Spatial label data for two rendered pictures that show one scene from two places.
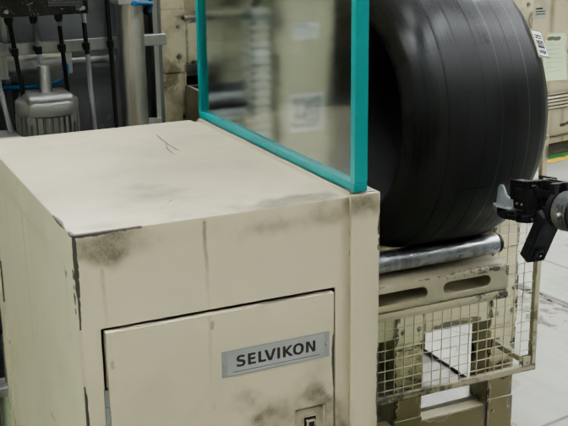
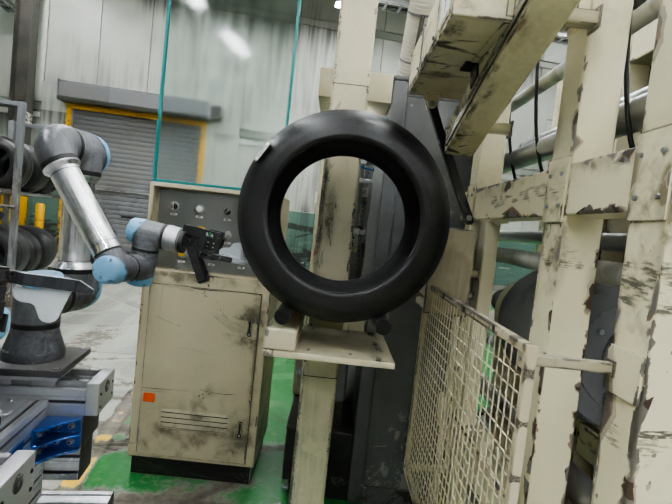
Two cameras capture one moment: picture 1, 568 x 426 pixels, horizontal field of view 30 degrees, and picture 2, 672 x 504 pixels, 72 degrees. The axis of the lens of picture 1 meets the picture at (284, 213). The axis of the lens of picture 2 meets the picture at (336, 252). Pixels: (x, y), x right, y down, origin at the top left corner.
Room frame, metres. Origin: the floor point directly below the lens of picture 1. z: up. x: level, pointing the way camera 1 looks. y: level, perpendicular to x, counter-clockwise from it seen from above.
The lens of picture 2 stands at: (2.84, -1.56, 1.16)
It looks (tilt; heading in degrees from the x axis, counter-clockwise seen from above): 3 degrees down; 115
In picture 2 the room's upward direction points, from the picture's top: 6 degrees clockwise
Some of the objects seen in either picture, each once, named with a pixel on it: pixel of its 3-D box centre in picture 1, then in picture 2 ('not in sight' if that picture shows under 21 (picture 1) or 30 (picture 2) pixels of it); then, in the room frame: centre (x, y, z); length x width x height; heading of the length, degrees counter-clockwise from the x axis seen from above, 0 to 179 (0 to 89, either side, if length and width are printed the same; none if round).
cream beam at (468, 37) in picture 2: not in sight; (470, 42); (2.57, -0.24, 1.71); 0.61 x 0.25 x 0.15; 115
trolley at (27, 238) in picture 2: not in sight; (9, 212); (-1.88, 1.17, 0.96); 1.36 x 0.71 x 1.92; 124
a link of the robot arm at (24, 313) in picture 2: not in sight; (39, 296); (1.59, -0.74, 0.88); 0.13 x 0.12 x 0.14; 108
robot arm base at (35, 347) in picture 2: not in sight; (34, 338); (1.59, -0.75, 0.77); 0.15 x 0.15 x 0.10
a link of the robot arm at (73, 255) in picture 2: not in sight; (76, 221); (1.55, -0.62, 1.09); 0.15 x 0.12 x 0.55; 108
